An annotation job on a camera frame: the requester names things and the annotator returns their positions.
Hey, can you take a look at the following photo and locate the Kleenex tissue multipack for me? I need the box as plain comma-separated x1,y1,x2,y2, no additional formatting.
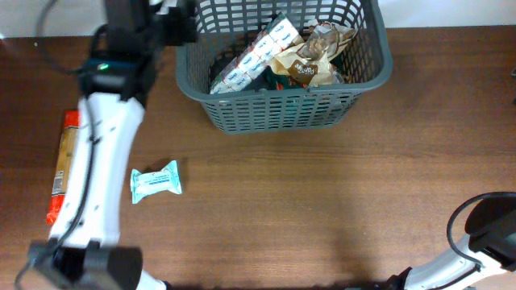
210,12,302,94

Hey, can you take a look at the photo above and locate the beige brown snack pouch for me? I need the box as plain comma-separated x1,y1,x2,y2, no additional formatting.
289,19,357,86
268,43,304,76

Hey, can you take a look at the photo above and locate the orange spaghetti pasta package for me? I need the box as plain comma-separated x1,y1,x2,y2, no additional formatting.
46,110,79,225

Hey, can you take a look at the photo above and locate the mint green snack wrapper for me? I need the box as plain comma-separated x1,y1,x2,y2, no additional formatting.
130,160,182,195

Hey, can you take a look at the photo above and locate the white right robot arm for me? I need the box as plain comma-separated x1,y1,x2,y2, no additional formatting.
376,192,515,290

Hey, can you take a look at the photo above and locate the grey plastic basket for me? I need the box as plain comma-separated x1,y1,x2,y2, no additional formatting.
176,0,393,134

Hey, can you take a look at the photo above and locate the green snack bag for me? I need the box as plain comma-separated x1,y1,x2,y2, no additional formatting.
253,52,352,90

